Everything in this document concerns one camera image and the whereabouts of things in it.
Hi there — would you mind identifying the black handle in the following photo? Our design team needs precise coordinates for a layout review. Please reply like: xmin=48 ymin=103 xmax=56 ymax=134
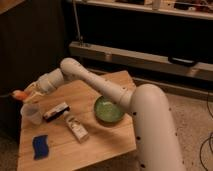
xmin=168 ymin=57 xmax=198 ymax=67

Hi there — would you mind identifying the green ceramic bowl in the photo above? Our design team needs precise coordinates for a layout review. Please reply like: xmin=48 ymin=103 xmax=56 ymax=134
xmin=94 ymin=96 xmax=125 ymax=124

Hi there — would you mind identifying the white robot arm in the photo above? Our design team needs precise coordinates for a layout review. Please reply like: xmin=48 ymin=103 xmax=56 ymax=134
xmin=24 ymin=58 xmax=186 ymax=171

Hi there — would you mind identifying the orange pepper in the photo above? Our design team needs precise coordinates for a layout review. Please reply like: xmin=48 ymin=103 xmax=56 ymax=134
xmin=12 ymin=90 xmax=28 ymax=101

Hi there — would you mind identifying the blue sponge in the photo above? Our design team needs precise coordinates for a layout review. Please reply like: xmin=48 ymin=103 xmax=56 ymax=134
xmin=32 ymin=135 xmax=49 ymax=160

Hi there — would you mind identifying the upper shelf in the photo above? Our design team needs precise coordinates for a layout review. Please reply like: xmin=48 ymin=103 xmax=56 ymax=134
xmin=75 ymin=0 xmax=213 ymax=21

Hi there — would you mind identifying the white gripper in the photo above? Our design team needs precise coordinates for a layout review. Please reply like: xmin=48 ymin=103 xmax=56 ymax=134
xmin=24 ymin=82 xmax=43 ymax=101

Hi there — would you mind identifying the translucent plastic cup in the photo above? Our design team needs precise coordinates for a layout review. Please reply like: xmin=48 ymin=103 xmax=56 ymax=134
xmin=20 ymin=103 xmax=42 ymax=125

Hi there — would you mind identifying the wooden table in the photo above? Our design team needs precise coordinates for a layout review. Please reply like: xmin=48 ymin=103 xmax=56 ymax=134
xmin=17 ymin=80 xmax=136 ymax=171

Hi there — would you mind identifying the metal rail beam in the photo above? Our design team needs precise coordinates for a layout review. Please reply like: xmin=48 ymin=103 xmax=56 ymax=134
xmin=69 ymin=41 xmax=213 ymax=81

